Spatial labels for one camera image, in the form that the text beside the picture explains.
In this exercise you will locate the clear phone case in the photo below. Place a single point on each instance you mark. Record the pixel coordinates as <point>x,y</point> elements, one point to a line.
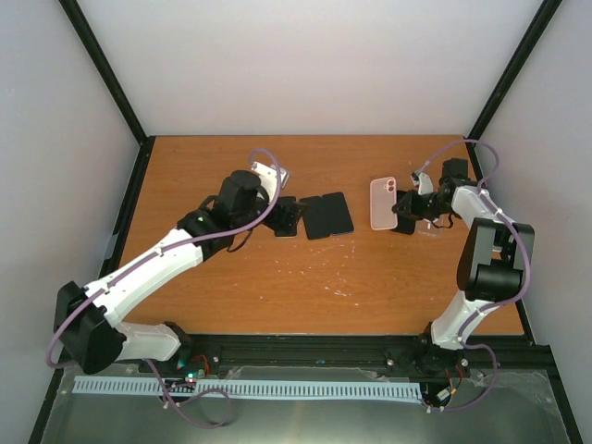
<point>434,228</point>

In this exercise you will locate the blue phone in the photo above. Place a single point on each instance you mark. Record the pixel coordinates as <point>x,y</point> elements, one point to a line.
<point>337,213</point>

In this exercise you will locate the black frame post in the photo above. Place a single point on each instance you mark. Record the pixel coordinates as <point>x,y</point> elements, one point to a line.
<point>532,35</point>
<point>84,31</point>

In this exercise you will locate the left black frame post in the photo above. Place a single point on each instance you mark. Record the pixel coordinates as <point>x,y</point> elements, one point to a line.
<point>84,31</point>

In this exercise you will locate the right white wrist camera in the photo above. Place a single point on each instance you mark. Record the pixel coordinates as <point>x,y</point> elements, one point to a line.
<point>422,182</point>

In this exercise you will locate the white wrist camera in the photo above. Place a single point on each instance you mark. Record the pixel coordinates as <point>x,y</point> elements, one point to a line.
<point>422,182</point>
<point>269,176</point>

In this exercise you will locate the left black side rail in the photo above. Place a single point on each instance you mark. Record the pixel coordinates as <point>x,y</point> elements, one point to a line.
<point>112,259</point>

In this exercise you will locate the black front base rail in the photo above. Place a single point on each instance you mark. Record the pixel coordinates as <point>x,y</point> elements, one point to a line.
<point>300,351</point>

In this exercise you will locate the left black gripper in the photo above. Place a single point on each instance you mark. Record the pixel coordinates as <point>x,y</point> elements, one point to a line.
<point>299,204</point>

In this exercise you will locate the right black frame post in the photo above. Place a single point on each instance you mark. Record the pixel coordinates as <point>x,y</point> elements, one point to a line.
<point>532,35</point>

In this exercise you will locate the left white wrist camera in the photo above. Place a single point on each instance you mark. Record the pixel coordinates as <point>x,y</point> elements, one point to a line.
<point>269,176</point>

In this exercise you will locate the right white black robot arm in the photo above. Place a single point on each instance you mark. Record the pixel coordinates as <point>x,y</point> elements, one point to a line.
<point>494,268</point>

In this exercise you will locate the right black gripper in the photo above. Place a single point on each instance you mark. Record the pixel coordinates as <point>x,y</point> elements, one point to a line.
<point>411,209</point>

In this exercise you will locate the light blue cable duct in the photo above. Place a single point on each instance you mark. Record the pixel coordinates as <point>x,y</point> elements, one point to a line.
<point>261,390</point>

